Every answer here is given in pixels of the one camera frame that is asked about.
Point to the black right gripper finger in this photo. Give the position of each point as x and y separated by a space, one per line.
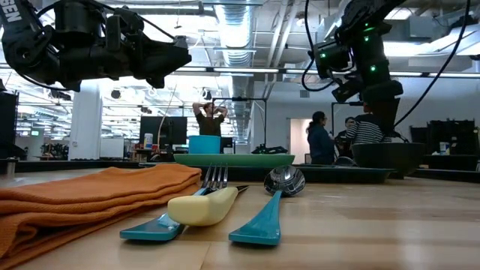
386 120

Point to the black bowl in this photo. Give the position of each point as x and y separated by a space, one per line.
388 157

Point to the blue plastic cup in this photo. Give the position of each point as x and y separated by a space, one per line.
204 144

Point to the green plate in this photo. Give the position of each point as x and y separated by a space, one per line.
232 160

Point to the orange cloth napkin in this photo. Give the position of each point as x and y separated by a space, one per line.
75 195

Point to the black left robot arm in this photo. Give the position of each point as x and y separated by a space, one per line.
33 45

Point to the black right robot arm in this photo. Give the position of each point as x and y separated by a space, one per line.
375 52

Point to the dark green plastic tray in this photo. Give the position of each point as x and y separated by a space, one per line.
337 174

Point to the person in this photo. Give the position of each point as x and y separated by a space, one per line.
209 123
319 144
343 140
365 131

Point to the black shelf unit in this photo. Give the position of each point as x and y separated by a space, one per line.
453 135

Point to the black computer monitor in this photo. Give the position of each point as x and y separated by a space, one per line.
165 131

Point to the white canister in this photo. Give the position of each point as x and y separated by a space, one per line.
148 141

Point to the long ceiling light strip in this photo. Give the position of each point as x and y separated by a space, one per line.
243 70

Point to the white pillar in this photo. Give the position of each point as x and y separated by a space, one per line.
85 123

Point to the white board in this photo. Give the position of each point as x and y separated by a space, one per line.
111 148

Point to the black cabinet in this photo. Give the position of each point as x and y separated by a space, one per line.
7 123

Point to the black stand frame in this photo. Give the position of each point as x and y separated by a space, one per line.
240 99
333 116

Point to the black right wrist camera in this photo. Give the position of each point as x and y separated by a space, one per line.
332 58

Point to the silver air duct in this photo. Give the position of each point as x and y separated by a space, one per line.
236 33

